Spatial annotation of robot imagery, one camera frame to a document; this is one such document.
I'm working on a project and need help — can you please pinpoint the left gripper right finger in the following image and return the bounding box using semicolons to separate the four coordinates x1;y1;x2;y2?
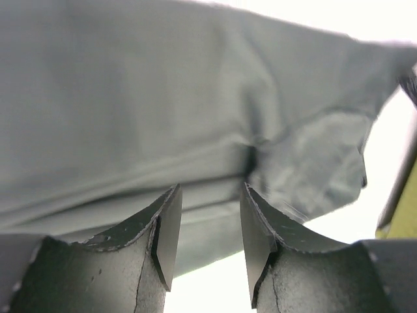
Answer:
240;185;416;312

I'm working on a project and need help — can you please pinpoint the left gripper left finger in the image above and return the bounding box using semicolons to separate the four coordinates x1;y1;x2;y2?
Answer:
1;185;182;312

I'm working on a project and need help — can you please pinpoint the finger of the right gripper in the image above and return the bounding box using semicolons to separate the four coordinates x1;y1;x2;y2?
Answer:
398;69;417;107

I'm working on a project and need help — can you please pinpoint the dark grey t shirt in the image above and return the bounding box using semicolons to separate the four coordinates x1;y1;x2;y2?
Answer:
1;1;416;275

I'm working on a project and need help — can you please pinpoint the olive green plastic bin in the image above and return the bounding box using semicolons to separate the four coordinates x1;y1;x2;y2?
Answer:
375;112;416;239

